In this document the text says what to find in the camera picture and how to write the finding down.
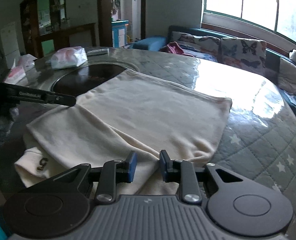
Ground cream knit garment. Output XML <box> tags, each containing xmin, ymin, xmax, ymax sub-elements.
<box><xmin>14</xmin><ymin>70</ymin><xmax>232</xmax><ymax>195</ymax></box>

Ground pink tissue box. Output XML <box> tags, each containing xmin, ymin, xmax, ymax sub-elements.
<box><xmin>4</xmin><ymin>66</ymin><xmax>26</xmax><ymax>85</ymax></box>

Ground white plastic bag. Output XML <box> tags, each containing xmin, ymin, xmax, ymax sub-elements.
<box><xmin>17</xmin><ymin>54</ymin><xmax>37</xmax><ymax>72</ymax></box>

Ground white refrigerator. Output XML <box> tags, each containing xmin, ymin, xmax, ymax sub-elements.
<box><xmin>0</xmin><ymin>22</ymin><xmax>20</xmax><ymax>69</ymax></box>

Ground dark wooden shelf unit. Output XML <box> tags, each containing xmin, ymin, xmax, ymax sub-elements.
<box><xmin>19</xmin><ymin>0</ymin><xmax>99</xmax><ymax>57</ymax></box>

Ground soft tissue pack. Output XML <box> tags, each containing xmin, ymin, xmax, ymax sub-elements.
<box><xmin>50</xmin><ymin>46</ymin><xmax>88</xmax><ymax>70</ymax></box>

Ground black round induction cooktop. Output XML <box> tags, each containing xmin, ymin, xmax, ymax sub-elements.
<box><xmin>51</xmin><ymin>63</ymin><xmax>127</xmax><ymax>97</ymax></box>

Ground white remote control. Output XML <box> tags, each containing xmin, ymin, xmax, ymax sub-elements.
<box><xmin>86</xmin><ymin>48</ymin><xmax>109</xmax><ymax>56</ymax></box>

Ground pink cloth on sofa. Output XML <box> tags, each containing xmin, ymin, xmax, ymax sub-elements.
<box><xmin>159</xmin><ymin>42</ymin><xmax>194</xmax><ymax>57</ymax></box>

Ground butterfly print cushion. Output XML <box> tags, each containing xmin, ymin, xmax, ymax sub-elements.
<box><xmin>220</xmin><ymin>37</ymin><xmax>267</xmax><ymax>75</ymax></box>
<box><xmin>170</xmin><ymin>31</ymin><xmax>220</xmax><ymax>57</ymax></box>

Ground blue white cabinet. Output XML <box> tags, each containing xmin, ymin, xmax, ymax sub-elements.
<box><xmin>111</xmin><ymin>20</ymin><xmax>129</xmax><ymax>48</ymax></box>

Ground grey white pillow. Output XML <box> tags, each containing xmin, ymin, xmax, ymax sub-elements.
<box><xmin>278</xmin><ymin>58</ymin><xmax>296</xmax><ymax>95</ymax></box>

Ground blue corner sofa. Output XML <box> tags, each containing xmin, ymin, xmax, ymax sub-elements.
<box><xmin>130</xmin><ymin>24</ymin><xmax>296</xmax><ymax>133</ymax></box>

